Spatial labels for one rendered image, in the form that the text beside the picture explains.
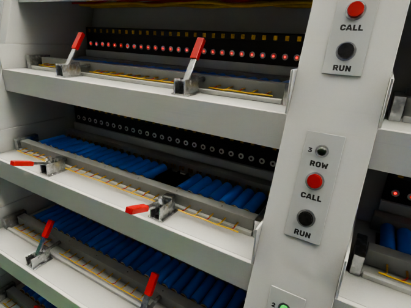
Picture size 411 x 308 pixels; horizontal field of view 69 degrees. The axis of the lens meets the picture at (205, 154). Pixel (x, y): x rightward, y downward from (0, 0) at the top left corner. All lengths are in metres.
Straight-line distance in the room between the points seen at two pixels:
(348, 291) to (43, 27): 0.77
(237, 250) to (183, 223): 0.09
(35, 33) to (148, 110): 0.42
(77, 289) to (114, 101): 0.34
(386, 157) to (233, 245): 0.21
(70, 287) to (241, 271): 0.35
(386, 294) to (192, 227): 0.25
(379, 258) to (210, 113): 0.28
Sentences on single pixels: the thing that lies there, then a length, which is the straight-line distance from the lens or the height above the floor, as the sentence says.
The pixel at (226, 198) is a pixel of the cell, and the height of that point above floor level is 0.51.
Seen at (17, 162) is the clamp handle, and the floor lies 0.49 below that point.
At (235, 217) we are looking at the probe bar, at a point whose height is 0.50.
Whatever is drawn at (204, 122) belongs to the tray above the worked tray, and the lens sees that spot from 0.41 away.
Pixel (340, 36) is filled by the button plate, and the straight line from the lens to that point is 0.37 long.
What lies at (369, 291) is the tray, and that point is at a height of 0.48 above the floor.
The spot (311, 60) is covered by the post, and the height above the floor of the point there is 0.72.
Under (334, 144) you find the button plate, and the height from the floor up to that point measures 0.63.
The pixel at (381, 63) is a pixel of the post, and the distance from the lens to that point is 0.37.
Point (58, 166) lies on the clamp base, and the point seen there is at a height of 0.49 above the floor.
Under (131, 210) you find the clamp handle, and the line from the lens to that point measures 0.40.
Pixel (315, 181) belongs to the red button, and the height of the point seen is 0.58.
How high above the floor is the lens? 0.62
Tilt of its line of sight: 5 degrees down
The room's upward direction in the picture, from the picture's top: 12 degrees clockwise
